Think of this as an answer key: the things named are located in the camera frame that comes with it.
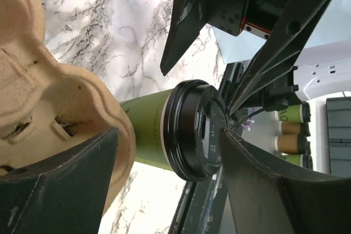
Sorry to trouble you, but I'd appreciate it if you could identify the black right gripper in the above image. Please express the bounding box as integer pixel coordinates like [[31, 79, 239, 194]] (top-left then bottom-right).
[[160, 0, 332, 115]]

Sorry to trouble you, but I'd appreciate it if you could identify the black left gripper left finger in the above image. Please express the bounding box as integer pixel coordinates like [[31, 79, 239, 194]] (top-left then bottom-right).
[[1, 128, 118, 233]]

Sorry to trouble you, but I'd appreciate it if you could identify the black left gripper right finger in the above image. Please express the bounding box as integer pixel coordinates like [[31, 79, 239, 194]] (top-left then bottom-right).
[[219, 129, 350, 233]]

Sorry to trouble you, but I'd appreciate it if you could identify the brown cardboard cup carrier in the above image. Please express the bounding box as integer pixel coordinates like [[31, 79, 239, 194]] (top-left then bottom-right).
[[1, 0, 136, 208]]

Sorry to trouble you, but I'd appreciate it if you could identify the black plastic cup lid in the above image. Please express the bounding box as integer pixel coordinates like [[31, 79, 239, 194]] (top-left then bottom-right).
[[161, 79, 228, 181]]

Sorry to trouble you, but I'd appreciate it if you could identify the green paper coffee cup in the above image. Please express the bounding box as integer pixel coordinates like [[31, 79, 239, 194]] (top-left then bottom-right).
[[120, 89, 173, 171]]

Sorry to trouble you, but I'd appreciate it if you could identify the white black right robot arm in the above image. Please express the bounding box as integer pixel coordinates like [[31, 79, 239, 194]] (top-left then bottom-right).
[[160, 0, 350, 115]]

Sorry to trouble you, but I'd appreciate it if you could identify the brown paper cup stack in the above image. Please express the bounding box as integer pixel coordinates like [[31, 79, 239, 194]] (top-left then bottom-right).
[[274, 133, 310, 155]]

